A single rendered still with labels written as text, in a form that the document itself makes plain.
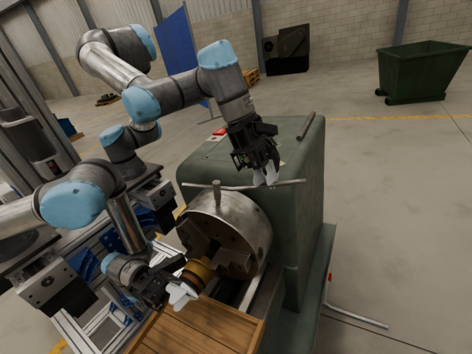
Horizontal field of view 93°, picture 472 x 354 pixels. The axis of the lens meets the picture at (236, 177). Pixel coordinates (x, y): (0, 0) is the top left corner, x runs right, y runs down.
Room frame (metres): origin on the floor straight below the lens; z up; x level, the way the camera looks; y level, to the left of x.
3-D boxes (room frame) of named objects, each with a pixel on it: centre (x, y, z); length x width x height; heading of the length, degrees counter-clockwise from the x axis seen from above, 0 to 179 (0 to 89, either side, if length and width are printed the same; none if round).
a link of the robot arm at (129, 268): (0.47, 0.37, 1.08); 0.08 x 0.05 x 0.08; 146
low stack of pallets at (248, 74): (8.75, -1.07, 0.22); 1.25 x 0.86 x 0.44; 151
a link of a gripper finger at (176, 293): (0.36, 0.22, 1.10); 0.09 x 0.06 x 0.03; 56
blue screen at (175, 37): (7.40, 0.94, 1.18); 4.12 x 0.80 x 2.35; 20
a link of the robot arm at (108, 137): (1.02, 0.50, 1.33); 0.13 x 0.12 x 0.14; 126
